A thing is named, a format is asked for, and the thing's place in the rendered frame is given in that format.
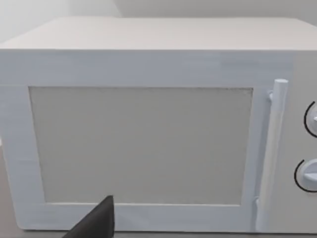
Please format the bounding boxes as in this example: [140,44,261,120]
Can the pale microwave oven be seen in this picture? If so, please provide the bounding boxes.
[0,16,317,235]

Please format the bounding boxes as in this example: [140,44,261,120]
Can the pale microwave knob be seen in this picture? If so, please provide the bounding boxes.
[294,158,317,193]
[303,101,317,138]

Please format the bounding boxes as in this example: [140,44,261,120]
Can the pale microwave door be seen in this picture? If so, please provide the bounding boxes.
[0,84,270,233]

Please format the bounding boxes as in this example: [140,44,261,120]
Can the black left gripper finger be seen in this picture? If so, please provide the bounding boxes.
[61,195,115,238]

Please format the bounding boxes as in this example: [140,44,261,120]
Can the pale microwave door handle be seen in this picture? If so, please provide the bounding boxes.
[252,78,289,231]

